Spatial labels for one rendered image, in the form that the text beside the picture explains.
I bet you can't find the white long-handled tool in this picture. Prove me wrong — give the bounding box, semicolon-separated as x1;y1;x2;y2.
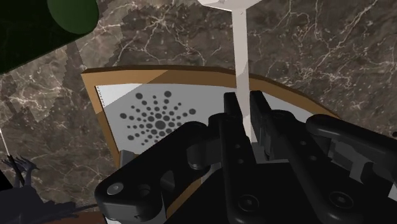
197;0;265;144

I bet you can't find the wood-framed white dotted board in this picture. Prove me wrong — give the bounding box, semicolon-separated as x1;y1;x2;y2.
80;64;340;220

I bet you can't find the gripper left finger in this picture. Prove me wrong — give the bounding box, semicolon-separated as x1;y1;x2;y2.
94;92;265;224

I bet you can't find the dark green cylinder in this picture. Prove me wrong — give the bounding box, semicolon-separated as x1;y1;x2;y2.
0;0;100;75

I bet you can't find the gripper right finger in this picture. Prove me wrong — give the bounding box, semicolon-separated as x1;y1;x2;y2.
249;90;397;224

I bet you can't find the dark spiky figure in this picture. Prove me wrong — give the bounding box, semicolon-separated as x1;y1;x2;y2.
0;127;100;224

